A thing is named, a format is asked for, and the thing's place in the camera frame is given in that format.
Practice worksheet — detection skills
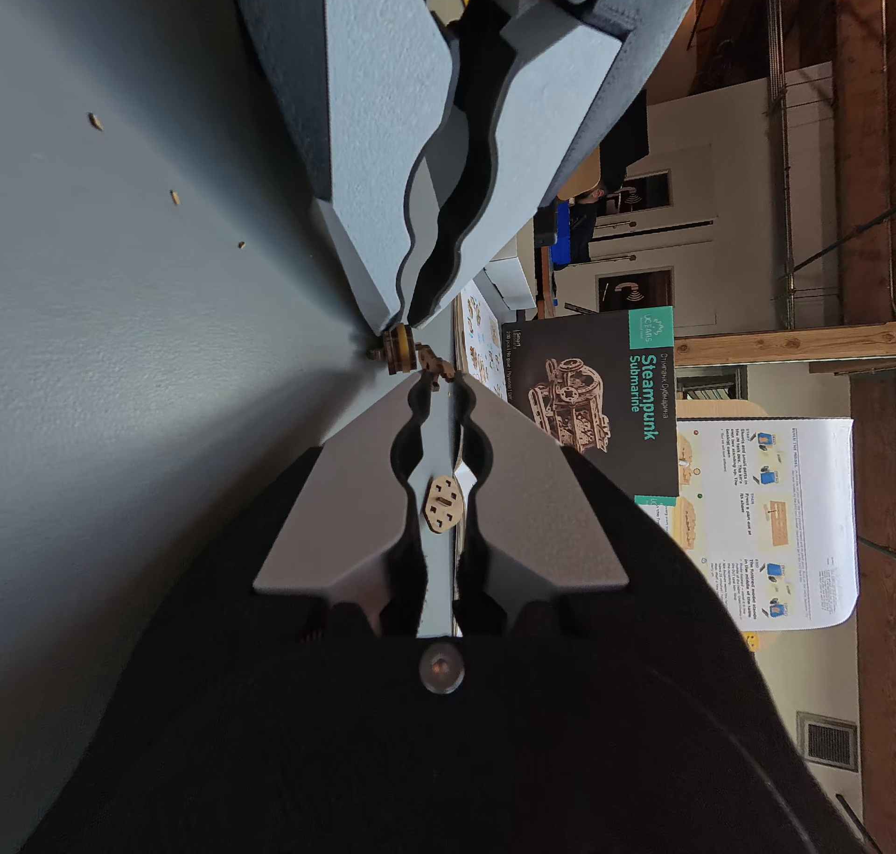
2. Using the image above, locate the small wooden gear assembly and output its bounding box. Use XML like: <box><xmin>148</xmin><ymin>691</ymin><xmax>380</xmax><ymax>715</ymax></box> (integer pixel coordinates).
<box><xmin>367</xmin><ymin>322</ymin><xmax>457</xmax><ymax>387</ymax></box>

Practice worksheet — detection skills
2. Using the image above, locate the open instruction booklet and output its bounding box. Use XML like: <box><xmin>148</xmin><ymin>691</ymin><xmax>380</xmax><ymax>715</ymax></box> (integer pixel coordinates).
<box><xmin>451</xmin><ymin>276</ymin><xmax>515</xmax><ymax>498</ymax></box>

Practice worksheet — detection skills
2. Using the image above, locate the black model kit box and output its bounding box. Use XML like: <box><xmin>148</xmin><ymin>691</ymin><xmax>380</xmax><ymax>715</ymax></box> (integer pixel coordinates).
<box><xmin>500</xmin><ymin>305</ymin><xmax>680</xmax><ymax>508</ymax></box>

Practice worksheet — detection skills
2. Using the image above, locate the wall air vent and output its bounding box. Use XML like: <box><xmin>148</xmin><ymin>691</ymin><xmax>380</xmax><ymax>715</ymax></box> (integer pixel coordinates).
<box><xmin>797</xmin><ymin>713</ymin><xmax>859</xmax><ymax>772</ymax></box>

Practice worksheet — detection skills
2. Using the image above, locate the white cardboard box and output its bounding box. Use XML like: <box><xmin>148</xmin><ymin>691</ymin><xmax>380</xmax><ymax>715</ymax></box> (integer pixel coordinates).
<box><xmin>483</xmin><ymin>238</ymin><xmax>543</xmax><ymax>312</ymax></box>

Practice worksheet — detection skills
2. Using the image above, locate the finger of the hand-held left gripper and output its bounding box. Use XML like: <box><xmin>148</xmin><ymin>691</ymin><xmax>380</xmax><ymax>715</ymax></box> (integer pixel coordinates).
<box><xmin>406</xmin><ymin>0</ymin><xmax>625</xmax><ymax>326</ymax></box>
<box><xmin>311</xmin><ymin>0</ymin><xmax>459</xmax><ymax>338</ymax></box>

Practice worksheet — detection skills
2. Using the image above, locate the instruction sheet board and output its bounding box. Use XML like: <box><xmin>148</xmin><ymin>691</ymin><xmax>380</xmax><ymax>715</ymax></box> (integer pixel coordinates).
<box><xmin>633</xmin><ymin>395</ymin><xmax>861</xmax><ymax>652</ymax></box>

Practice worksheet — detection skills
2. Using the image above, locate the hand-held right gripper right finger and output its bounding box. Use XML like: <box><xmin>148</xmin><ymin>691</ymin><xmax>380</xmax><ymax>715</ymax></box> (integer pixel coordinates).
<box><xmin>454</xmin><ymin>374</ymin><xmax>629</xmax><ymax>636</ymax></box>

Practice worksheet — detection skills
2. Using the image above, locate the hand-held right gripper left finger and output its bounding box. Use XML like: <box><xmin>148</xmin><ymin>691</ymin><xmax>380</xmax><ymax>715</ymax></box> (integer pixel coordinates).
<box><xmin>253</xmin><ymin>371</ymin><xmax>431</xmax><ymax>636</ymax></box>

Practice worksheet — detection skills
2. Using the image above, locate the oval slotted wooden disc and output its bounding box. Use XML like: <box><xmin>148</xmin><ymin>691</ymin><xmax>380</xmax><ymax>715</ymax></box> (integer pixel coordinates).
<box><xmin>423</xmin><ymin>472</ymin><xmax>464</xmax><ymax>536</ymax></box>

